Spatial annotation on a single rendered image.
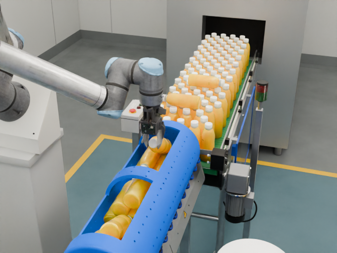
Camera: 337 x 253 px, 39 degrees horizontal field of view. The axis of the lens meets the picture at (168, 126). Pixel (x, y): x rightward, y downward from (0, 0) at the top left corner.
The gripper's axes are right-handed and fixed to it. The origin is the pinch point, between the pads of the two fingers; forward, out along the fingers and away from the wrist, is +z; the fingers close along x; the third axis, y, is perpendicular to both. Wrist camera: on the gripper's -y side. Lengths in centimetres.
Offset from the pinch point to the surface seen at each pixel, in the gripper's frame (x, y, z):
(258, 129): 37, -76, 27
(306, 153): 72, -226, 126
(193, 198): 13.6, -20.7, 39.5
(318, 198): 83, -161, 125
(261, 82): 35, -77, 0
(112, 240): 4, 55, 3
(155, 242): 14.0, 42.4, 12.4
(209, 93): 6, -88, 15
